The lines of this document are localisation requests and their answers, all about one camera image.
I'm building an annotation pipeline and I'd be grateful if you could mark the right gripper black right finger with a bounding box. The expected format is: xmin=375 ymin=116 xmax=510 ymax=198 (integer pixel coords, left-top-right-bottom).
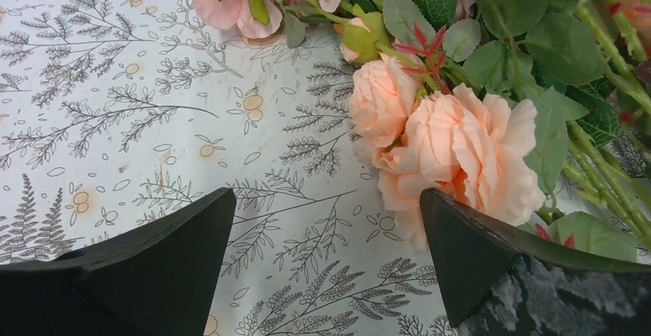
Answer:
xmin=420 ymin=189 xmax=650 ymax=335

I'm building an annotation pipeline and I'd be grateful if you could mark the peach fake rose stem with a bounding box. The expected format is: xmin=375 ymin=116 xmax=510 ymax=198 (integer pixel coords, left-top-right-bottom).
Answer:
xmin=348 ymin=54 xmax=651 ymax=252

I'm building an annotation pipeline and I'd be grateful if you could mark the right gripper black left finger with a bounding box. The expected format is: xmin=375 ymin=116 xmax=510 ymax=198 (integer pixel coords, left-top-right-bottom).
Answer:
xmin=1 ymin=188 xmax=236 ymax=335

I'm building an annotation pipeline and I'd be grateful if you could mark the floral patterned table mat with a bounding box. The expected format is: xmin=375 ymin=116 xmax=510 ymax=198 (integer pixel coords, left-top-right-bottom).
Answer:
xmin=0 ymin=0 xmax=651 ymax=336

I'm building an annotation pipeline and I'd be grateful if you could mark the fake rose stem with bud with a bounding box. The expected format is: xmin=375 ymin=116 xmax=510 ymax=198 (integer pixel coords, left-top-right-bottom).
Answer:
xmin=336 ymin=0 xmax=650 ymax=114

